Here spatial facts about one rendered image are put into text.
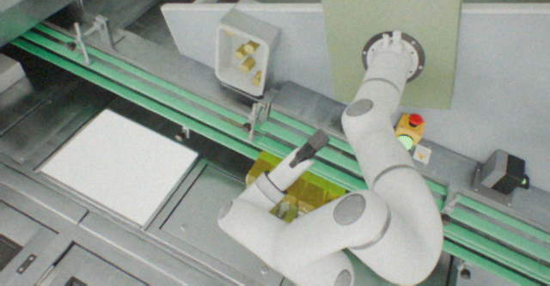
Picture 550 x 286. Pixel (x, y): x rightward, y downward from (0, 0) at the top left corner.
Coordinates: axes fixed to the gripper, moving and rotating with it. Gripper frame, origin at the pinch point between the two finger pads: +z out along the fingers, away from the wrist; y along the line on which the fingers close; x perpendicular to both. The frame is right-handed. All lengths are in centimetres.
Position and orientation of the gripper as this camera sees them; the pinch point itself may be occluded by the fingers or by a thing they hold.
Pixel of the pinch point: (322, 136)
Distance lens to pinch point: 92.4
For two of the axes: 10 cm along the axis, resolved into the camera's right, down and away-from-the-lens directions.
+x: -6.9, -7.1, 1.5
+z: 7.1, -7.0, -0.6
